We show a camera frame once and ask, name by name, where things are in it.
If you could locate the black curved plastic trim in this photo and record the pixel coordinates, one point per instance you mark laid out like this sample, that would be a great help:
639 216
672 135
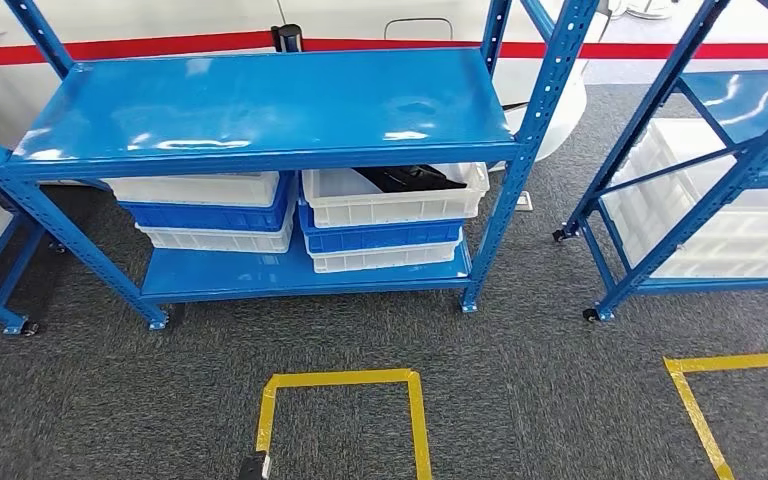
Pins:
410 179

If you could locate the silver floor socket plate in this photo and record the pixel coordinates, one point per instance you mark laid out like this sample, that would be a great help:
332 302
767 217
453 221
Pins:
524 202

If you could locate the yellow floor tape square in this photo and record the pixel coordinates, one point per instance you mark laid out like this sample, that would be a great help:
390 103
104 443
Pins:
695 417
417 424

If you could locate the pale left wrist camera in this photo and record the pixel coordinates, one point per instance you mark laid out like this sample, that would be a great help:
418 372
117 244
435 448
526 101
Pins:
267 465

